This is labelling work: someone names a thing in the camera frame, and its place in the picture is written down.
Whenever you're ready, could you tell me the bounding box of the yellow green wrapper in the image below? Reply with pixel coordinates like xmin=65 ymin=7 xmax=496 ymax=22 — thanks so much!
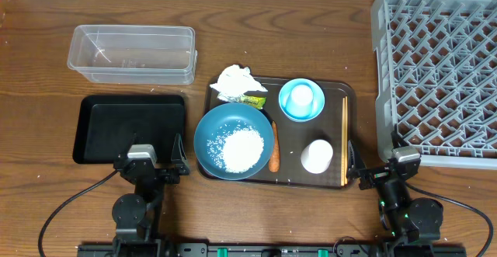
xmin=217 ymin=93 xmax=266 ymax=109

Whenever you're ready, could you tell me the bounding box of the wooden chopstick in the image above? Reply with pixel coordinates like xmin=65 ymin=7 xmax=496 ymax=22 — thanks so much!
xmin=343 ymin=96 xmax=349 ymax=186
xmin=341 ymin=98 xmax=344 ymax=186

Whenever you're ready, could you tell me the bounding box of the wooden chopstick inner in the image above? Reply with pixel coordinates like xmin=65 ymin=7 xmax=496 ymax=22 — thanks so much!
xmin=341 ymin=98 xmax=344 ymax=186

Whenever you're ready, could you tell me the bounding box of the pile of white rice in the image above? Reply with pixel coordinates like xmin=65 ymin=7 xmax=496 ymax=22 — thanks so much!
xmin=207 ymin=126 xmax=265 ymax=173

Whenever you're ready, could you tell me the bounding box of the crumpled white tissue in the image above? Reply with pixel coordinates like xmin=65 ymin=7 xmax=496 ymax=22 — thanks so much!
xmin=210 ymin=64 xmax=267 ymax=102

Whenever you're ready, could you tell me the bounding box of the light blue cup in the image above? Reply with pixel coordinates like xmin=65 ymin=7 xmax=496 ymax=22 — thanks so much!
xmin=286 ymin=85 xmax=314 ymax=119

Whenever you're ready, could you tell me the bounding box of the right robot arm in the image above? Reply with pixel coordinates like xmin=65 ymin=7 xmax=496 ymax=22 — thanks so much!
xmin=347 ymin=141 xmax=443 ymax=256

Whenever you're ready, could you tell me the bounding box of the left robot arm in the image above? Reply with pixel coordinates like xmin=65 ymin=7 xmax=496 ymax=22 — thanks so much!
xmin=110 ymin=134 xmax=190 ymax=257

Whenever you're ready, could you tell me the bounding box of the grey dishwasher rack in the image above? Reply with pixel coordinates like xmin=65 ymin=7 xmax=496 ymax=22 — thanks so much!
xmin=371 ymin=0 xmax=496 ymax=170

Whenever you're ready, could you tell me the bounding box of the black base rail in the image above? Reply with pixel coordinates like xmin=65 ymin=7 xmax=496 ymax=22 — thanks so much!
xmin=76 ymin=241 xmax=467 ymax=257

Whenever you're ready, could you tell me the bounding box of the orange carrot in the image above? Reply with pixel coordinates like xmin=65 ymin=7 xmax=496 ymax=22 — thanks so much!
xmin=268 ymin=121 xmax=280 ymax=172

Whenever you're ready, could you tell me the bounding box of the clear plastic bin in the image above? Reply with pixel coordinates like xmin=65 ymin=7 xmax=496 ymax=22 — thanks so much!
xmin=67 ymin=25 xmax=197 ymax=85

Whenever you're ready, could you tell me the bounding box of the dark blue bowl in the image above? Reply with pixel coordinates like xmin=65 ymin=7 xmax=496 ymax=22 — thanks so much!
xmin=193 ymin=103 xmax=274 ymax=180

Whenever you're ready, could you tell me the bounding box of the light blue small bowl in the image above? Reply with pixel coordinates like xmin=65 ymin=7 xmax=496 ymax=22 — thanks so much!
xmin=278 ymin=78 xmax=325 ymax=123

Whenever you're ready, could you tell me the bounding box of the black rectangular tray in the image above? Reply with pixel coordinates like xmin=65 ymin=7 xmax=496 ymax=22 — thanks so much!
xmin=72 ymin=95 xmax=186 ymax=164

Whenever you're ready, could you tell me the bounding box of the pale pink cup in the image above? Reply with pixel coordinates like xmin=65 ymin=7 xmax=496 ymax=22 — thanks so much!
xmin=301 ymin=139 xmax=333 ymax=174

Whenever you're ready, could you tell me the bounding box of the wooden chopstick outer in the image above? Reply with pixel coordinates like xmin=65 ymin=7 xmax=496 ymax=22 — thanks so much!
xmin=343 ymin=96 xmax=349 ymax=186

